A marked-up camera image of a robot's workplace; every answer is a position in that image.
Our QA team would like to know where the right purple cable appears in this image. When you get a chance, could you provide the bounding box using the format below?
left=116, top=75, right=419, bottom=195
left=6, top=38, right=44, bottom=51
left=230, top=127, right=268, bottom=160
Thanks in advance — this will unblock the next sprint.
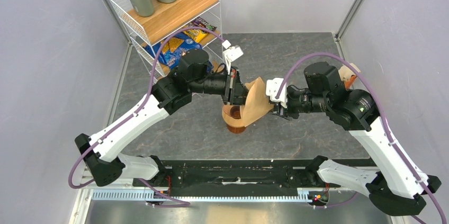
left=276, top=52, right=448, bottom=224

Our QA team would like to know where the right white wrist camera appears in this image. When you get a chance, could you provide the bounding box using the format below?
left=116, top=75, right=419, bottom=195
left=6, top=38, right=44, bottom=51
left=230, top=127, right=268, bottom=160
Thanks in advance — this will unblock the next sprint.
left=265, top=77, right=288, bottom=108

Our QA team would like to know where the brown paper coffee filter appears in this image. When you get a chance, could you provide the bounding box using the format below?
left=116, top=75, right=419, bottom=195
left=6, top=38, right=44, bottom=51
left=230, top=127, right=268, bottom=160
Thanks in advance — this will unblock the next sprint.
left=241, top=77, right=273, bottom=127

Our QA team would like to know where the coffee filter box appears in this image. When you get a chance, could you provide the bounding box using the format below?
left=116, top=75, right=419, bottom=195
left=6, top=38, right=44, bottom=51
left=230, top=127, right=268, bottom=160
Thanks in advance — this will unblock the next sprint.
left=338, top=65, right=357, bottom=90

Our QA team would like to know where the brown candy bag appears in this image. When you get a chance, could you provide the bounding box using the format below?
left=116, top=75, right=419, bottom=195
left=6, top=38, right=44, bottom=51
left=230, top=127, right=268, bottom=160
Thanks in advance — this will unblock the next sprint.
left=191, top=16, right=217, bottom=31

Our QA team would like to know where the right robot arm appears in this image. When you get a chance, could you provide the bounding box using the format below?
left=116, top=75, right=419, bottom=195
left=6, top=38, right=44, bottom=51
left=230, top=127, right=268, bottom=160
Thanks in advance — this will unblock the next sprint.
left=266, top=62, right=441, bottom=216

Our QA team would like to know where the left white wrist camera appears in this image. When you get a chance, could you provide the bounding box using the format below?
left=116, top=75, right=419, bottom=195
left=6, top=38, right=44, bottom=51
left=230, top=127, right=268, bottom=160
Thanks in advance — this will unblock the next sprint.
left=222, top=40, right=244, bottom=74

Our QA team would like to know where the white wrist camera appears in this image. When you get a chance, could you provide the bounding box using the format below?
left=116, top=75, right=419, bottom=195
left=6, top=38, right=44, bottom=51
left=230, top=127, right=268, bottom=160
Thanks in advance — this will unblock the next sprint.
left=265, top=77, right=288, bottom=108
left=222, top=40, right=244, bottom=74

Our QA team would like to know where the white wire wooden shelf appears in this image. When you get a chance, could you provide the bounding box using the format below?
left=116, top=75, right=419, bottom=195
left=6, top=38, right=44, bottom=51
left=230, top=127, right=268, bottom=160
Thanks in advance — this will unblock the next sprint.
left=109, top=0, right=220, bottom=80

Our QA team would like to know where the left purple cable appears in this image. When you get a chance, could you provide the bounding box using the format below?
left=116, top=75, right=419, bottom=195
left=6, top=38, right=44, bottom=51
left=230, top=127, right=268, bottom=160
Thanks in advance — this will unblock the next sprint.
left=68, top=26, right=229, bottom=208

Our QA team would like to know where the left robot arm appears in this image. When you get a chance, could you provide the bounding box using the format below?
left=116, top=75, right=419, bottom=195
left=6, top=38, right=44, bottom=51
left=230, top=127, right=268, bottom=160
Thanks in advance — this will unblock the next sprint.
left=75, top=46, right=248, bottom=187

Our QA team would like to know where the purple cable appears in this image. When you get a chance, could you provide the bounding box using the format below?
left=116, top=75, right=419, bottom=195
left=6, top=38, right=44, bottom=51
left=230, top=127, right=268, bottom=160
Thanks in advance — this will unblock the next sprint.
left=276, top=52, right=448, bottom=224
left=68, top=26, right=229, bottom=208

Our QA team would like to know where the yellow candy bag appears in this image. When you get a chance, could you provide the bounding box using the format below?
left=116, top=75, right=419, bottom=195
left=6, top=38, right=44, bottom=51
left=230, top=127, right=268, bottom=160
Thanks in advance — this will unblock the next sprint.
left=183, top=29, right=208, bottom=43

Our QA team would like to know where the clear glass dripper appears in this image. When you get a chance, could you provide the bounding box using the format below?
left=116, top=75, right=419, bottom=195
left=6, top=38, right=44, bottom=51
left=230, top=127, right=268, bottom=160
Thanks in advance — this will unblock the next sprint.
left=222, top=105, right=241, bottom=119

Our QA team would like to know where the blue Doritos bag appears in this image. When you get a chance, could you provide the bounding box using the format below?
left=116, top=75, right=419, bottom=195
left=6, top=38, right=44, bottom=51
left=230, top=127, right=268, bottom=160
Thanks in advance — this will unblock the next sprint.
left=158, top=32, right=203, bottom=69

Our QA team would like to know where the wooden ring dripper holder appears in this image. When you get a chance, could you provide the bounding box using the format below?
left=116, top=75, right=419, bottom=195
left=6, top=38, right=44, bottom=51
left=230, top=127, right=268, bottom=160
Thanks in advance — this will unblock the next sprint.
left=222, top=105, right=252, bottom=128

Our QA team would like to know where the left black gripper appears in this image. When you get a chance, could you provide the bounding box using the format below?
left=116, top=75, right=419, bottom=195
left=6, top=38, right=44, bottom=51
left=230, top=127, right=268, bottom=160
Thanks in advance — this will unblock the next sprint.
left=190, top=67, right=258, bottom=106

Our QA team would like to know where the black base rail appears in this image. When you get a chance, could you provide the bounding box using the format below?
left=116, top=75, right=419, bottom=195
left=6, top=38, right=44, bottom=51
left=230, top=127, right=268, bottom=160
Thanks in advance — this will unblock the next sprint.
left=148, top=159, right=326, bottom=197

